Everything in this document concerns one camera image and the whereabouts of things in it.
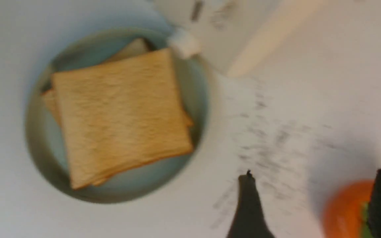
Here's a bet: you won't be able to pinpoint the white two-slot toaster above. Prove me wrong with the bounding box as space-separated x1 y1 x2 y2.
153 0 325 77

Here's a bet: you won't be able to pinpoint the orange persimmon with green leaf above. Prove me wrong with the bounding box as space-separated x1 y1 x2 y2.
322 180 374 238

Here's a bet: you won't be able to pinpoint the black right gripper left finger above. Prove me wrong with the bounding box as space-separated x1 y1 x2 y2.
227 170 274 238

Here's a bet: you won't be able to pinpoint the toast slice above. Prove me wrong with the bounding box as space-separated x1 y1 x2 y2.
51 48 194 190
41 37 194 186

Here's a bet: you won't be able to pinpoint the light green round plate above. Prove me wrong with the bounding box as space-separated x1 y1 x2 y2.
25 28 209 204

